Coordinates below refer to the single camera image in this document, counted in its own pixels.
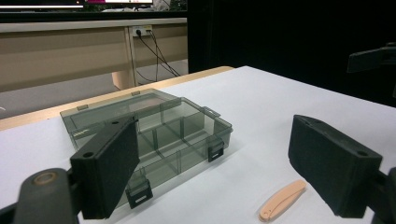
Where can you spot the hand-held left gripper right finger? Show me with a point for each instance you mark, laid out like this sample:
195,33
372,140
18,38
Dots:
330,165

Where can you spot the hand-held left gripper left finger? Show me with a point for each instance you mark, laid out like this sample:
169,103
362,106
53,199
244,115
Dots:
106,168

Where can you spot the beige folding comb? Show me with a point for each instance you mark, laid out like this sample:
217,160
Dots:
281,200

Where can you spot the transparent grey compartment box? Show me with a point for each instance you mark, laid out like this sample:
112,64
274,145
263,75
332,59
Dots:
174,130

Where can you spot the black curtain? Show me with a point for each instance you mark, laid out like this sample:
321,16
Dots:
289,40

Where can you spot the beige wooden desk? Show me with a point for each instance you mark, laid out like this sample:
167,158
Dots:
62,53

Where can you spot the computer monitor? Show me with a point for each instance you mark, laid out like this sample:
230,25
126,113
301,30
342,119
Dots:
120,1

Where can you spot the white wall power socket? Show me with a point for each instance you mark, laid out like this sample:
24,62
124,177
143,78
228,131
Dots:
142,30

